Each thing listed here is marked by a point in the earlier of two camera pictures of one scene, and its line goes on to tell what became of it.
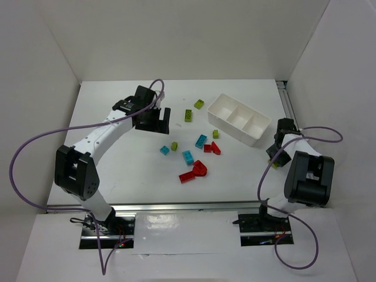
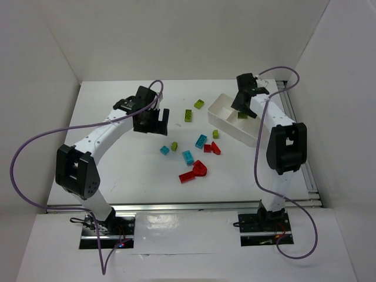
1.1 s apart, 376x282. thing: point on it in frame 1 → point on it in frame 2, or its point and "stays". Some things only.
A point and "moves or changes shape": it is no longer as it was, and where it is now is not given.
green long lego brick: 188,116 stays
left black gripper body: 151,125 stays
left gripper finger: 167,116 stays
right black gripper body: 278,154 → 244,100
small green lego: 174,145 stays
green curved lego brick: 275,164 moves or changes shape
